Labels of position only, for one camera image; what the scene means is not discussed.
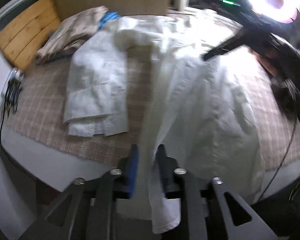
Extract white trousers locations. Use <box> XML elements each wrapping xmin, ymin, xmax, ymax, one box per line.
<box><xmin>63</xmin><ymin>30</ymin><xmax>128</xmax><ymax>137</ymax></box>

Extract white garment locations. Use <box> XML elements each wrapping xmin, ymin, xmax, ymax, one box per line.
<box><xmin>115</xmin><ymin>14</ymin><xmax>264</xmax><ymax>234</ymax></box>

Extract black cable bundle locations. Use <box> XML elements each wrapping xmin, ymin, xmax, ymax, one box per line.
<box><xmin>0</xmin><ymin>67</ymin><xmax>24</xmax><ymax>145</ymax></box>

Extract wooden headboard panel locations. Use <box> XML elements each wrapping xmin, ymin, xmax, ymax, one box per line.
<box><xmin>0</xmin><ymin>0</ymin><xmax>61</xmax><ymax>72</ymax></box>

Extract beige folded garment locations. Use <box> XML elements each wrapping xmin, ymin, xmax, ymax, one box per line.
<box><xmin>35</xmin><ymin>5</ymin><xmax>108</xmax><ymax>64</ymax></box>

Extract plaid bed blanket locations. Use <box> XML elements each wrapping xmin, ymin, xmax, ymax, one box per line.
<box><xmin>5</xmin><ymin>7</ymin><xmax>300</xmax><ymax>173</ymax></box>

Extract blue folded garment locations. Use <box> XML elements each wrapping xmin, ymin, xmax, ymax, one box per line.
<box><xmin>99</xmin><ymin>11</ymin><xmax>120</xmax><ymax>29</ymax></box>

